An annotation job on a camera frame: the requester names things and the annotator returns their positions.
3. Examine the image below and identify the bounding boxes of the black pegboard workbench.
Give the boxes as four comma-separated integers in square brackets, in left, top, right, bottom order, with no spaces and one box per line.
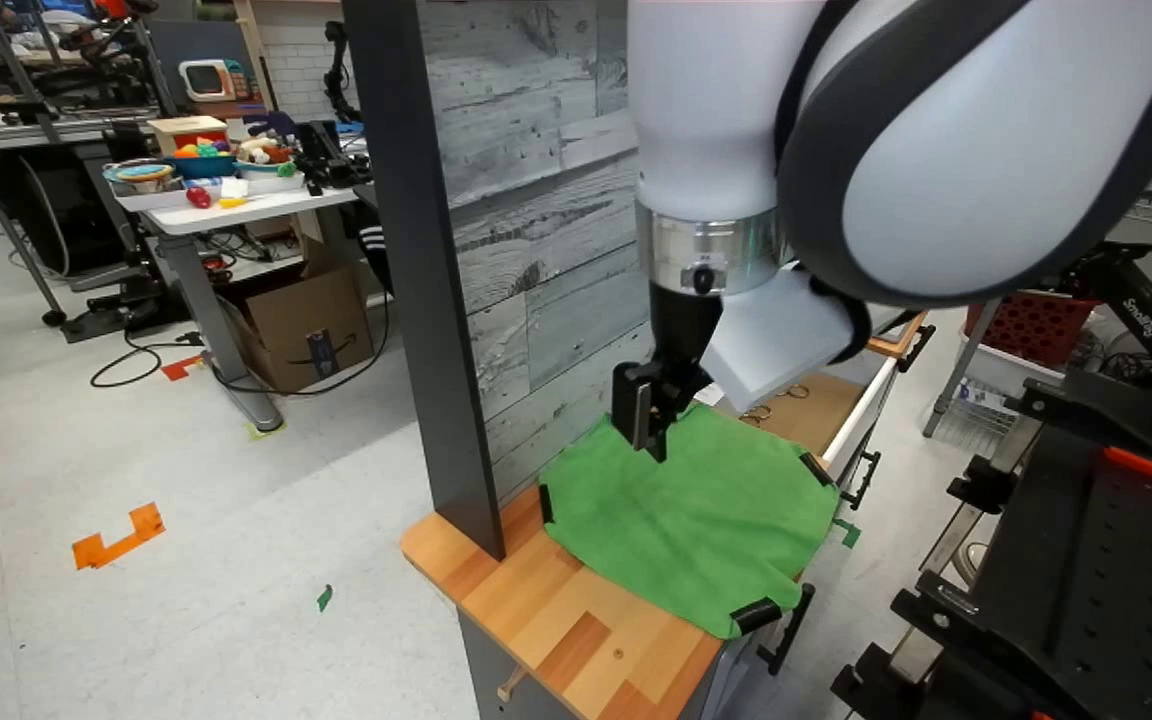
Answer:
[828,237,1152,720]

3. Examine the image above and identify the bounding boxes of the white framed screen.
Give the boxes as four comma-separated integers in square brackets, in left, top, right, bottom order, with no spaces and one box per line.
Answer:
[175,58,249,109]

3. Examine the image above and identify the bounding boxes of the wooden toy box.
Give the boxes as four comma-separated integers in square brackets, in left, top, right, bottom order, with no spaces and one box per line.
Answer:
[148,114,233,157]

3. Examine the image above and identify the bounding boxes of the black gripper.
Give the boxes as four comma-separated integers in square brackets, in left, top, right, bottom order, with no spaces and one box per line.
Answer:
[608,275,727,464]

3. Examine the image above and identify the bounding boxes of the white desk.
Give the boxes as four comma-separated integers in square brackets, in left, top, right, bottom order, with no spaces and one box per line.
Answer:
[107,163,367,437]

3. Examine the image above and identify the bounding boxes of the red plastic crate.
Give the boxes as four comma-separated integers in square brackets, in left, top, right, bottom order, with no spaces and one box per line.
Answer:
[978,287,1101,374]

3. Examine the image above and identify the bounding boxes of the wooden top drawer cabinet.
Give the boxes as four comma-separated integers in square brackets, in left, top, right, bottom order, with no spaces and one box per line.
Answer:
[398,295,939,720]

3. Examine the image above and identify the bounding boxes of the black floor cable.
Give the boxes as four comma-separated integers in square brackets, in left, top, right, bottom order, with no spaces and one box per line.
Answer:
[84,331,207,391]

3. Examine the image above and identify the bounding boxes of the cardboard box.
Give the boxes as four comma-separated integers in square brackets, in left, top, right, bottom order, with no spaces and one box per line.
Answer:
[230,266,375,401]

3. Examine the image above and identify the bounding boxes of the open wooden drawer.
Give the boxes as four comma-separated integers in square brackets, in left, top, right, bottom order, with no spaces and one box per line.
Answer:
[734,357,910,474]

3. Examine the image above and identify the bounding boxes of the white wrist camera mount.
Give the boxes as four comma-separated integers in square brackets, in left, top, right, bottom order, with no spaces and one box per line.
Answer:
[698,259,878,413]

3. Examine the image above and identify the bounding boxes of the large orange floor tape mark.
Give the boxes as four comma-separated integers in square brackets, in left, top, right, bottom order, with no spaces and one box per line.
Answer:
[69,500,169,578]

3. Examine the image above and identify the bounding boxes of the black vertical post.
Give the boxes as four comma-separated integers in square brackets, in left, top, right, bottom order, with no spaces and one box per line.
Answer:
[339,0,512,559]

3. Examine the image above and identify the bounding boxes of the grey wood pattern panel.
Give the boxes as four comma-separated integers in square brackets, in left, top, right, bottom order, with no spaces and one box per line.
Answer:
[417,0,651,505]

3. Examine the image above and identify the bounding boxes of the green towel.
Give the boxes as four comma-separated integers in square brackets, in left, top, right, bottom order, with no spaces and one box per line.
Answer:
[537,401,847,643]

